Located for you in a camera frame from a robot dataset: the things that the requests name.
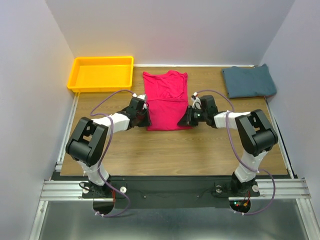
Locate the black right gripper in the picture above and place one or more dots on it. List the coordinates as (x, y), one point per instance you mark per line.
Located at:
(187, 119)

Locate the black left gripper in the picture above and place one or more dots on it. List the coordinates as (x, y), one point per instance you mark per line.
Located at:
(148, 121)

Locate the pink t shirt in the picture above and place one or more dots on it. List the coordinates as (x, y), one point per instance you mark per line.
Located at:
(167, 98)

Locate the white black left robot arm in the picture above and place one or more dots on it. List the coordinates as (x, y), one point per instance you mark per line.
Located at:
(86, 144)

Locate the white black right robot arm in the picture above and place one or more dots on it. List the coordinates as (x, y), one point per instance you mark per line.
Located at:
(256, 134)

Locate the yellow plastic tray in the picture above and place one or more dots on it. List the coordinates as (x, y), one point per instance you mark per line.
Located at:
(101, 74)

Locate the folded teal t shirt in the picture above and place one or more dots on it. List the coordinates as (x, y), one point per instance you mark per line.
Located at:
(248, 82)

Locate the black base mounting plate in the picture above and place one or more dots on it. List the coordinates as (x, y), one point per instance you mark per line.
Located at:
(133, 192)

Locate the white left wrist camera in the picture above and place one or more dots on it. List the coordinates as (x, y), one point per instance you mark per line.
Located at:
(141, 96)

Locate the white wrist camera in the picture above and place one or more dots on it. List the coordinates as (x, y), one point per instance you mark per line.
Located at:
(141, 96)
(196, 102)

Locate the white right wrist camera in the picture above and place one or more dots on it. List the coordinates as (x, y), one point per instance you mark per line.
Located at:
(196, 102)

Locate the aluminium frame rails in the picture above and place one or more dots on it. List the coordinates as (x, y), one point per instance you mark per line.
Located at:
(68, 190)

